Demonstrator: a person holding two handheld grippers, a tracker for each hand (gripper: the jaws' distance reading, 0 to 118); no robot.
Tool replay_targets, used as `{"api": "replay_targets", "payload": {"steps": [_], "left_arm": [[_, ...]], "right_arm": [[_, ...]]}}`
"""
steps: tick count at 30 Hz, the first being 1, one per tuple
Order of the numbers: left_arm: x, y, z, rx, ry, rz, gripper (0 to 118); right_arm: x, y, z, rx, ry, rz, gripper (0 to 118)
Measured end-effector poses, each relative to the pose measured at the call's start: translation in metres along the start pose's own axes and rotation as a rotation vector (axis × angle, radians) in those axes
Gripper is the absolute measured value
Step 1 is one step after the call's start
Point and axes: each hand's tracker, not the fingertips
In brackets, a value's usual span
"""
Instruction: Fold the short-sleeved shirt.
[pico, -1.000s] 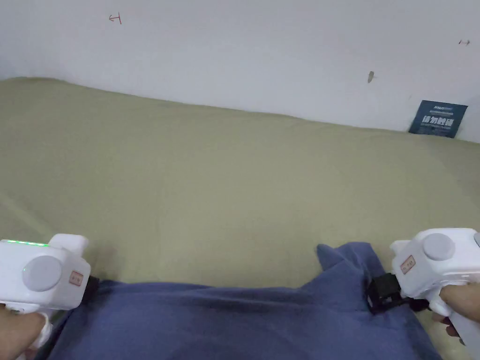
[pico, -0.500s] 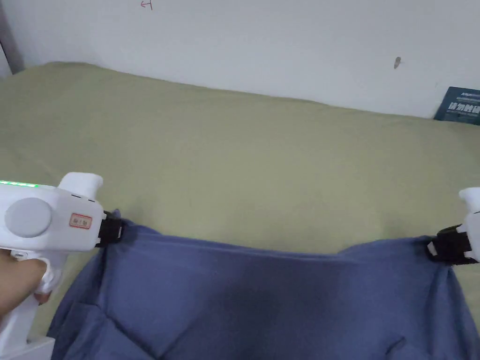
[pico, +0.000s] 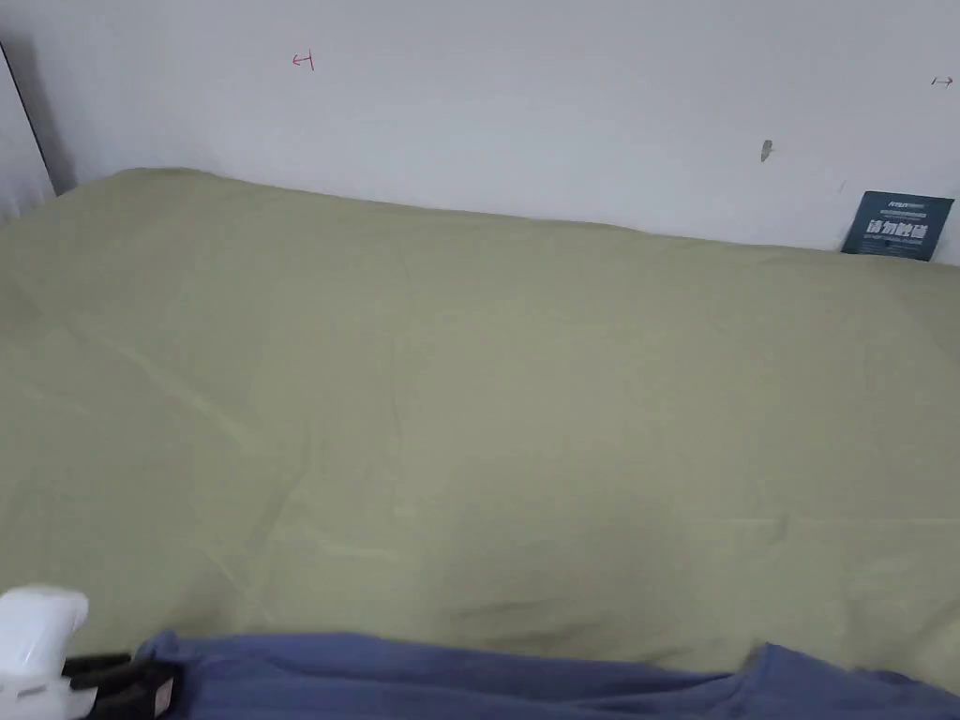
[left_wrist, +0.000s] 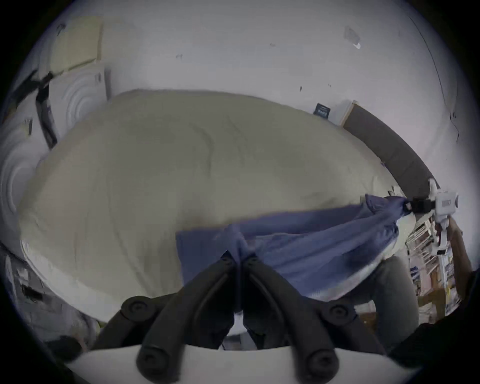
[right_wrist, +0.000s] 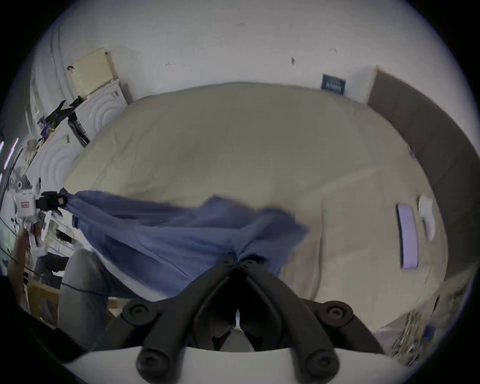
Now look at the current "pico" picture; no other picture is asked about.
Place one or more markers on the dark card with white print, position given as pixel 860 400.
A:
pixel 896 226

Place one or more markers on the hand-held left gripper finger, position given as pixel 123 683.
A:
pixel 124 686

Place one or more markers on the bed with pale green sheet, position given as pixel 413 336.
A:
pixel 450 390

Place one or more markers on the dark blue shirt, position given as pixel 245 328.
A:
pixel 465 682

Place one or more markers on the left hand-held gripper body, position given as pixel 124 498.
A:
pixel 34 645

